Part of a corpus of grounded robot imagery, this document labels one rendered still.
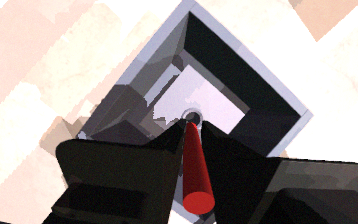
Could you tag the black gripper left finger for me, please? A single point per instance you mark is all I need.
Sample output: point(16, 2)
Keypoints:
point(152, 168)

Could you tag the white flat plate with hole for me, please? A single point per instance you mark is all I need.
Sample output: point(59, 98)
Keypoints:
point(191, 92)

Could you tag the red peg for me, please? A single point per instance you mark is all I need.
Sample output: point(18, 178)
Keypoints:
point(197, 193)

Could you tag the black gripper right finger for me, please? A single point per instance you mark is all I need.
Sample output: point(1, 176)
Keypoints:
point(244, 183)

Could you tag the black open square box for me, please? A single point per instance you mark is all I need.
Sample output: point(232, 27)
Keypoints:
point(273, 118)

